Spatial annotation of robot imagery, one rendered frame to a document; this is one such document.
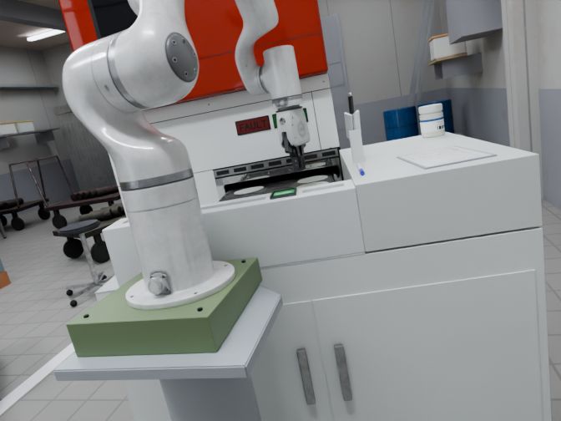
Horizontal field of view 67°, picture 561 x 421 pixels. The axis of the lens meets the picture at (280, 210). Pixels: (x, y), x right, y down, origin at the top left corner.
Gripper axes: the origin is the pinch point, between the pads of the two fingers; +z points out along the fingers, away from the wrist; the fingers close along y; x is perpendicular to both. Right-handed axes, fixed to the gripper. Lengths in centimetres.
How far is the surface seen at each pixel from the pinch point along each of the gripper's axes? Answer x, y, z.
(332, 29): 288, 756, -147
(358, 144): -18.7, -0.5, -3.1
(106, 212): 329, 168, 54
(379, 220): -30.2, -25.4, 9.7
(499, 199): -51, -15, 9
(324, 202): -20.8, -29.8, 4.0
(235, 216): -4.0, -37.8, 3.9
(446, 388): -39, -22, 50
